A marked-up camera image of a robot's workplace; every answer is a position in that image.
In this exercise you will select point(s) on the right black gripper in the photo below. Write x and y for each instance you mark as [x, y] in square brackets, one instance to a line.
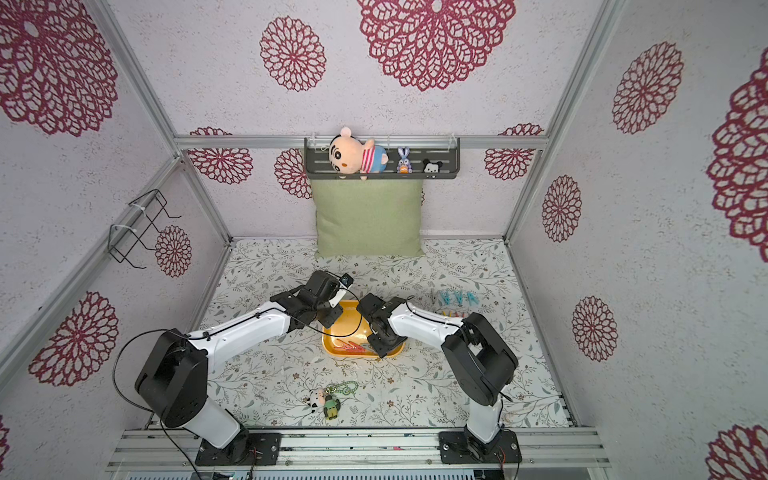
[383, 335]

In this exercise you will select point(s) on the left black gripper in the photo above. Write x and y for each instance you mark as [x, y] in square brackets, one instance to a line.
[333, 317]

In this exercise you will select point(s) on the yellow plastic storage box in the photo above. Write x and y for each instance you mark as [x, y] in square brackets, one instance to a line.
[348, 336]

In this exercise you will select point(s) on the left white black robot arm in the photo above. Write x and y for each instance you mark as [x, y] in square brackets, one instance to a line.
[174, 379]

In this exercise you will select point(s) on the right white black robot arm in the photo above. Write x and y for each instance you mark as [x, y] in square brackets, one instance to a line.
[481, 361]

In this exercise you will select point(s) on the green square pillow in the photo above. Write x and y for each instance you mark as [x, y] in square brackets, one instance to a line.
[368, 218]

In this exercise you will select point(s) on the pink boy plush doll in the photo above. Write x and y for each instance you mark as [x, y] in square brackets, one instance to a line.
[349, 156]

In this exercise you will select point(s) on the small blue bunny figure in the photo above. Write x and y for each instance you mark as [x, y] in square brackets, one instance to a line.
[404, 164]

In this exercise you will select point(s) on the black white mouse figure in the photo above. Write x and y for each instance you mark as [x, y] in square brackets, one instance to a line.
[432, 167]

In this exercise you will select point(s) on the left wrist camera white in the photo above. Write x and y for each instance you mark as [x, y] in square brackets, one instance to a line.
[344, 282]

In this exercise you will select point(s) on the green toy keychain with chain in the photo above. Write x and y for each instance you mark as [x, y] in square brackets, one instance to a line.
[332, 397]

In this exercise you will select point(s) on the cow plush keychain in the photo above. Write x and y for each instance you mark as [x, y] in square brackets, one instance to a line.
[315, 400]

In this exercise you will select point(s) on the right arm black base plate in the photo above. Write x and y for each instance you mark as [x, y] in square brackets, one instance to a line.
[461, 447]

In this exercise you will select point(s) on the dark metal wall shelf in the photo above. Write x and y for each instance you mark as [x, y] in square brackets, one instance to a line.
[391, 159]

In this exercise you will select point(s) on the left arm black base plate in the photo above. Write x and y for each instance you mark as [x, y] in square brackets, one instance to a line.
[247, 449]

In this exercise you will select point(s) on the black wire wall rack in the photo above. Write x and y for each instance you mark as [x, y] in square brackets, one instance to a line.
[123, 239]

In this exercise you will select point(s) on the aluminium front rail frame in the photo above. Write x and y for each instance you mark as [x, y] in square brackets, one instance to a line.
[376, 453]

